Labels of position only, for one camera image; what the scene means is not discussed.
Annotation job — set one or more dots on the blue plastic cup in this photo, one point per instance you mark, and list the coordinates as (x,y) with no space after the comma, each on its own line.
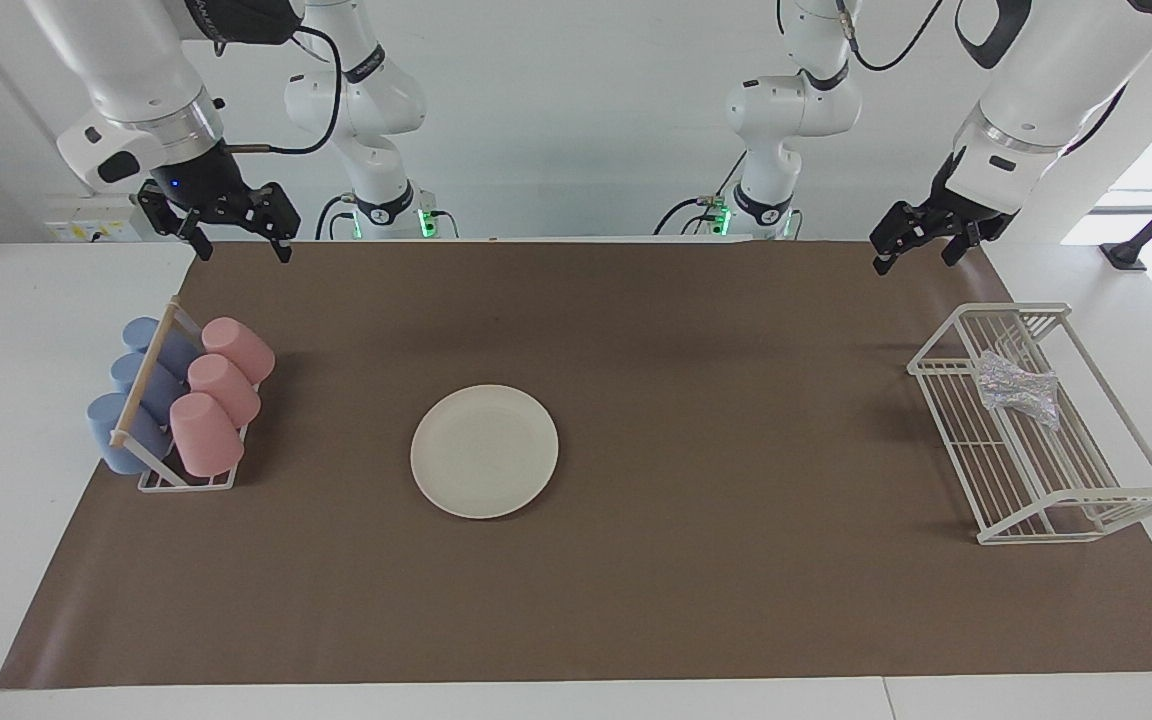
(128,372)
(104,425)
(141,332)

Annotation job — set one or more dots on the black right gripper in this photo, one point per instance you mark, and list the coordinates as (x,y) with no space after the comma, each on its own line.
(201,180)

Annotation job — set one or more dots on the white wall outlet box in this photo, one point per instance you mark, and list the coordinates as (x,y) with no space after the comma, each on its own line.
(86,225)

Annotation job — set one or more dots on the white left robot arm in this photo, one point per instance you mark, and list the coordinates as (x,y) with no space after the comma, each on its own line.
(1056,70)

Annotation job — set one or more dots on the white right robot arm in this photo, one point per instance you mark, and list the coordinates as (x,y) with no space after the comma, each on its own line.
(136,60)

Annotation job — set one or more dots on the cream round plate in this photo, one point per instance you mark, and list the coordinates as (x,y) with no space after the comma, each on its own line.
(484,452)

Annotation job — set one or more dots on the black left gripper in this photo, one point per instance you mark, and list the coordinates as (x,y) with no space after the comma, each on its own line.
(966,200)

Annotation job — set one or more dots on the clear plastic wrapper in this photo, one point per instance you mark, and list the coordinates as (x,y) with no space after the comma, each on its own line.
(1016,390)

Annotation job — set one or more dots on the pink plastic cup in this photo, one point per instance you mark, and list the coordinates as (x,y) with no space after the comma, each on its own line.
(206,435)
(226,390)
(241,348)

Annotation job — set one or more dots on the brown table mat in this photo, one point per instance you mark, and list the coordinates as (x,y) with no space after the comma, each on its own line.
(636,600)

